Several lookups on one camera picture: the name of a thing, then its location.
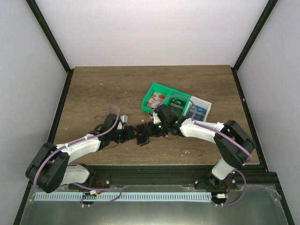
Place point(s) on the blue credit cards stack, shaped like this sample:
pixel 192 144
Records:
pixel 200 112

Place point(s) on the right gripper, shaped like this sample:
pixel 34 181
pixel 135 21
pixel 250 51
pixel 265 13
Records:
pixel 153 133

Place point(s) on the green bin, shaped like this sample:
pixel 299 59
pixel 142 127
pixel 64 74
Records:
pixel 154 87
pixel 177 94

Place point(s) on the green bin middle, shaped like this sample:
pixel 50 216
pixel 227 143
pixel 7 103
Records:
pixel 177 94

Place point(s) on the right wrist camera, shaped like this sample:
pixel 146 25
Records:
pixel 156 119

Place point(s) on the dark green credit cards stack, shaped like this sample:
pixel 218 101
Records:
pixel 177 106

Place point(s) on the black card holder wallet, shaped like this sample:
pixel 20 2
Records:
pixel 142 135

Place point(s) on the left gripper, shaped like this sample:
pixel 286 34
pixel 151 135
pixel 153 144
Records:
pixel 129 134

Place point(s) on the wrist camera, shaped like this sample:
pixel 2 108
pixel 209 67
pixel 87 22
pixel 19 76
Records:
pixel 156 119
pixel 122 121

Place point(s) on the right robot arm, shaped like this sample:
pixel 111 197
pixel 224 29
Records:
pixel 232 141

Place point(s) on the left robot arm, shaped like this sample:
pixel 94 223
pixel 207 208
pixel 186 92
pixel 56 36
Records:
pixel 51 167

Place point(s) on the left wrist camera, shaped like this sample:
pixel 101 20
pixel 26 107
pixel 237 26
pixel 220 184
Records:
pixel 122 121

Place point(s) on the white bin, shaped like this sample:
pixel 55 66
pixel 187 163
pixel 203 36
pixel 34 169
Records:
pixel 196 101

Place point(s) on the black aluminium frame rail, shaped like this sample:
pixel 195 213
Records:
pixel 123 175

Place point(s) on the light blue cable duct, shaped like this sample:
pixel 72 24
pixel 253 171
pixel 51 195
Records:
pixel 126 197

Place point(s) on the green bin left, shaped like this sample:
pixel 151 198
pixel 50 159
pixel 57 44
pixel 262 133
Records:
pixel 154 87

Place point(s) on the red credit cards stack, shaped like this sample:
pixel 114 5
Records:
pixel 155 99

